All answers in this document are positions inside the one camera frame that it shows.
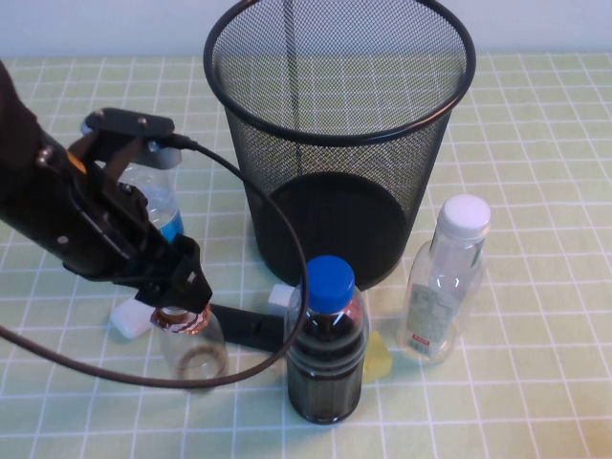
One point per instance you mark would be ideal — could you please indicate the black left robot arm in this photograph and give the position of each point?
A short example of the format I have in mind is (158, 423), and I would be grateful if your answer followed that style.
(14, 143)

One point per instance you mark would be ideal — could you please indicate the green checked tablecloth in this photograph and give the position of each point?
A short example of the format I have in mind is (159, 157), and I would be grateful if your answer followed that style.
(526, 287)

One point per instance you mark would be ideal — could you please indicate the black rectangular object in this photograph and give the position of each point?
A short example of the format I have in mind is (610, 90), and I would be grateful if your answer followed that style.
(248, 327)

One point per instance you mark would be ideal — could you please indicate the clear bottle blue label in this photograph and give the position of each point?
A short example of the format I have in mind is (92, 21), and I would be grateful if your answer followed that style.
(162, 205)

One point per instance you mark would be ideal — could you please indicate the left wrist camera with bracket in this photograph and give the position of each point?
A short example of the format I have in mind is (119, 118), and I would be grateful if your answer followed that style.
(129, 122)

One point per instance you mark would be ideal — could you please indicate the clear bottle white cap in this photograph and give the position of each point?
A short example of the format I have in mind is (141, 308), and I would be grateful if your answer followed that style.
(430, 306)

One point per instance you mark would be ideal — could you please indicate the clear bottle brown neck label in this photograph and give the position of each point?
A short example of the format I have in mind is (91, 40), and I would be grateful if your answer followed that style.
(191, 349)

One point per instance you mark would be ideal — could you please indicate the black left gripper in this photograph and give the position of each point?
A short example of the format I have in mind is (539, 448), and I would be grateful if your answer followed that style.
(95, 225)

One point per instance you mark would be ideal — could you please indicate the black mesh wastebasket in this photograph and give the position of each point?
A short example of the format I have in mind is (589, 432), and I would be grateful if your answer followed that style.
(334, 215)

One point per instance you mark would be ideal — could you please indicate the yellow block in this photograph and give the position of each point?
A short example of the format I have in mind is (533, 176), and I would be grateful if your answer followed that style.
(380, 358)

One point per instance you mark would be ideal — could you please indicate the dark drink bottle blue cap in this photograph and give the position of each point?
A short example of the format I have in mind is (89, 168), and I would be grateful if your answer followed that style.
(325, 373)

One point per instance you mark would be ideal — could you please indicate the small white cube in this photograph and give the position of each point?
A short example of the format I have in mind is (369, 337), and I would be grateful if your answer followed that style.
(278, 299)

